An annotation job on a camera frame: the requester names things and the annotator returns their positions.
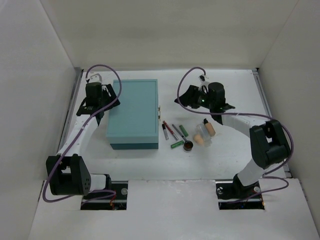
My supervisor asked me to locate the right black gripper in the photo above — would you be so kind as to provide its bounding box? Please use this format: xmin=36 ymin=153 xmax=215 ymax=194
xmin=174 ymin=85 xmax=214 ymax=110

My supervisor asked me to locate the beige foundation pump bottle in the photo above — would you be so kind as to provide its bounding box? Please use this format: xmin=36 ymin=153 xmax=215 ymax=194
xmin=203 ymin=118 xmax=216 ymax=137

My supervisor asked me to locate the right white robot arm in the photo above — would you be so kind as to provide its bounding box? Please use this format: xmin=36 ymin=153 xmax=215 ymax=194
xmin=175 ymin=82 xmax=292 ymax=199

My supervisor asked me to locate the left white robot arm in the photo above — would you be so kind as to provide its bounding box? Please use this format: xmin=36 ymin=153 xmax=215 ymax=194
xmin=46 ymin=82 xmax=120 ymax=200

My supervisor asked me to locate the teal makeup organizer box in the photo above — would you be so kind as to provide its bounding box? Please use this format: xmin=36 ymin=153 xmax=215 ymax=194
xmin=106 ymin=79 xmax=159 ymax=150

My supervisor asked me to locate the grey makeup pencil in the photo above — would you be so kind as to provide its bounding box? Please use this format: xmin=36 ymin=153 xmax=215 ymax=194
xmin=172 ymin=124 xmax=187 ymax=142

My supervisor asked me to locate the peach makeup sponge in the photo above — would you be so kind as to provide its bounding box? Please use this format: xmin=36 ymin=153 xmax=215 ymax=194
xmin=193 ymin=134 xmax=205 ymax=146

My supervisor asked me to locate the black silver makeup pencil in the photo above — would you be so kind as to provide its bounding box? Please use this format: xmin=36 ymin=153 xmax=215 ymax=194
xmin=161 ymin=123 xmax=169 ymax=141

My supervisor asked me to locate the green tube upper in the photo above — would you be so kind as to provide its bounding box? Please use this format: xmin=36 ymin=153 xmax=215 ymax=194
xmin=179 ymin=125 xmax=189 ymax=137

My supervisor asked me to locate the green tube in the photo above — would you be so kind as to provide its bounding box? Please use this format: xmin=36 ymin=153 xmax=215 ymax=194
xmin=179 ymin=125 xmax=189 ymax=137
xmin=170 ymin=140 xmax=184 ymax=149

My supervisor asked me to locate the round brown cosmetic jar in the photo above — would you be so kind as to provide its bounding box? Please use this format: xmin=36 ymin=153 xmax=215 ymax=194
xmin=183 ymin=140 xmax=194 ymax=152

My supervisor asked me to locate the green tube lower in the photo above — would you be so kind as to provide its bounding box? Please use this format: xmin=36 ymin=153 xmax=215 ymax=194
xmin=170 ymin=140 xmax=184 ymax=149

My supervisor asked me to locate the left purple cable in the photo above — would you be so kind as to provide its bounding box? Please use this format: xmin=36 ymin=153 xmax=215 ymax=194
xmin=42 ymin=64 xmax=123 ymax=207

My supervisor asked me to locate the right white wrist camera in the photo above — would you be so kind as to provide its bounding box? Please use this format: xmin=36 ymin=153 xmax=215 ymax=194
xmin=198 ymin=74 xmax=210 ymax=87

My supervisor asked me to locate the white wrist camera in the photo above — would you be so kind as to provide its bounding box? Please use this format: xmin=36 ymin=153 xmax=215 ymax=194
xmin=86 ymin=73 xmax=103 ymax=84
xmin=198 ymin=74 xmax=210 ymax=87

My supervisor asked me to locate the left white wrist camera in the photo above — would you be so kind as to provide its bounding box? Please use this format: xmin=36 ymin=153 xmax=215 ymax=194
xmin=86 ymin=73 xmax=103 ymax=84

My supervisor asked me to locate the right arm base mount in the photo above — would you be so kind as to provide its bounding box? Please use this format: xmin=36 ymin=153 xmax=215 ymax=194
xmin=215 ymin=180 xmax=265 ymax=210

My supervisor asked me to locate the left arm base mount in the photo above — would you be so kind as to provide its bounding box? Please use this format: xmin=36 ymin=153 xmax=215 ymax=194
xmin=80 ymin=181 xmax=129 ymax=211

